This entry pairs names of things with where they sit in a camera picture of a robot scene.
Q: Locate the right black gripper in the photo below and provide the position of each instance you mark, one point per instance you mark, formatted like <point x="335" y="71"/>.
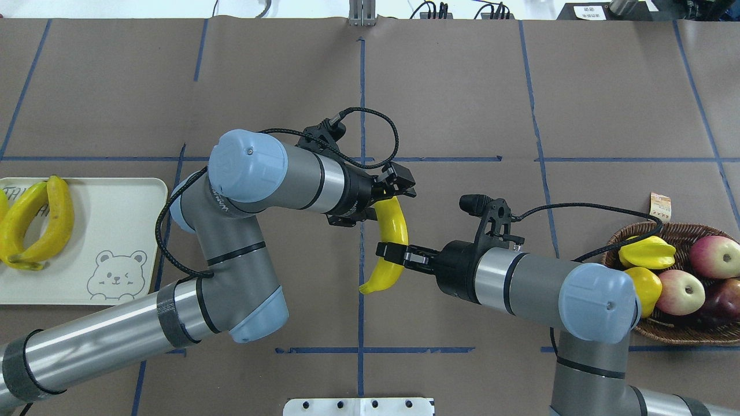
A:
<point x="455" y="266"/>

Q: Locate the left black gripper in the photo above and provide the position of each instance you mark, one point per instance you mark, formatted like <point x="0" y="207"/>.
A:
<point x="359" y="193"/>

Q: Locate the yellow banana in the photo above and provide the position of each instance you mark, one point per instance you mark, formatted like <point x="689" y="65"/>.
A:
<point x="4" y="205"/>
<point x="16" y="223"/>
<point x="61" y="220"/>
<point x="393" y="229"/>

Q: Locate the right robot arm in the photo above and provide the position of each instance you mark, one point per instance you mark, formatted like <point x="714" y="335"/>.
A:
<point x="594" y="307"/>

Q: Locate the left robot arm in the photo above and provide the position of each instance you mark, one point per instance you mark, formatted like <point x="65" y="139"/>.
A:
<point x="238" y="292"/>

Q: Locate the brown wicker basket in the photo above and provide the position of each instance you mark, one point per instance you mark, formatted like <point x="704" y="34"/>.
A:
<point x="666" y="327"/>

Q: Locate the yellow star fruit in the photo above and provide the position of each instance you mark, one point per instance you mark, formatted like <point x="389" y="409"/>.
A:
<point x="652" y="253"/>

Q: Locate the yellow lemon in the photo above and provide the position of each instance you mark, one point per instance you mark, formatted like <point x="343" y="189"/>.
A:
<point x="648" y="286"/>

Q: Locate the paper price tag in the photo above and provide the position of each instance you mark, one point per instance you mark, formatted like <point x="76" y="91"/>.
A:
<point x="660" y="206"/>

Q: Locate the black label box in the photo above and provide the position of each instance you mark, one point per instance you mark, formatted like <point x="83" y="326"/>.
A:
<point x="600" y="11"/>

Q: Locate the white rectangular tray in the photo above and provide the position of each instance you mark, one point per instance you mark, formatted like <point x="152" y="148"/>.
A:
<point x="111" y="255"/>

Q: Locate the red pink apple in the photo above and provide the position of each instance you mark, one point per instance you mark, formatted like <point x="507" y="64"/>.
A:
<point x="715" y="256"/>

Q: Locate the dark red apple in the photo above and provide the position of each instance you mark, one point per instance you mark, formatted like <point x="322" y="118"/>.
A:
<point x="721" y="305"/>

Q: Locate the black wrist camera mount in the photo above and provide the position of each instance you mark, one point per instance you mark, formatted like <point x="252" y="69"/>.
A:
<point x="321" y="138"/>

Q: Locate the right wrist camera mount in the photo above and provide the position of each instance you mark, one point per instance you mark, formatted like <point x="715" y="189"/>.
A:
<point x="495" y="219"/>

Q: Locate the aluminium frame post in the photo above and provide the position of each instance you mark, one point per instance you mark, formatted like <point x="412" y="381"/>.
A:
<point x="362" y="13"/>

